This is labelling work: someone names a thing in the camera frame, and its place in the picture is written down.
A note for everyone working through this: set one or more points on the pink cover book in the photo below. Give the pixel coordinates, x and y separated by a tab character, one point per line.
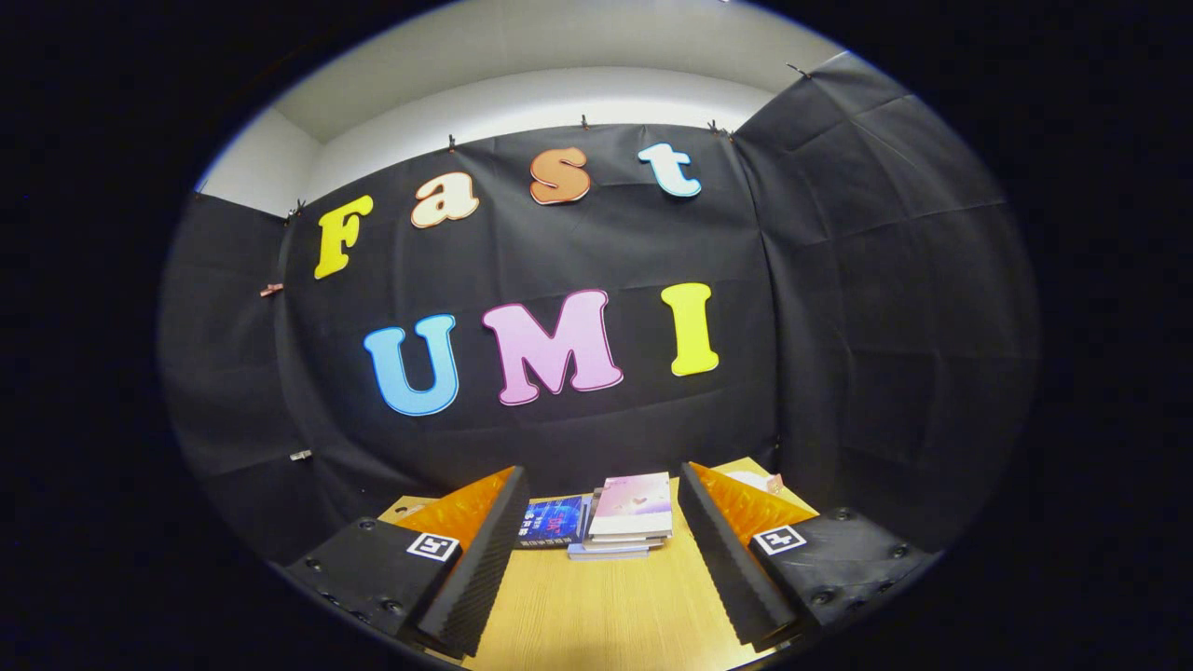
634	499

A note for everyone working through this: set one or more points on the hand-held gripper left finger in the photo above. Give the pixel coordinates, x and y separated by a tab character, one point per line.
480	578

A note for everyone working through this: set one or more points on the light blue book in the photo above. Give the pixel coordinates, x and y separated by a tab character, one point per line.
606	554

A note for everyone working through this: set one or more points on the white book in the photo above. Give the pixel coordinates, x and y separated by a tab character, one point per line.
624	544

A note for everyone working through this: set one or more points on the white plush toy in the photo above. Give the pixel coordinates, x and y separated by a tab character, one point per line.
750	479

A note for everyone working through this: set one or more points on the red clip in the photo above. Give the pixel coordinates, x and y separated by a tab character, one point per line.
271	290

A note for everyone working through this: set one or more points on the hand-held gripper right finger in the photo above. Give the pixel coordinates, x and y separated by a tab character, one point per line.
727	568

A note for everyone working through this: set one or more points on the dark blue book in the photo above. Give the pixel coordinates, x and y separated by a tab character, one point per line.
552	520

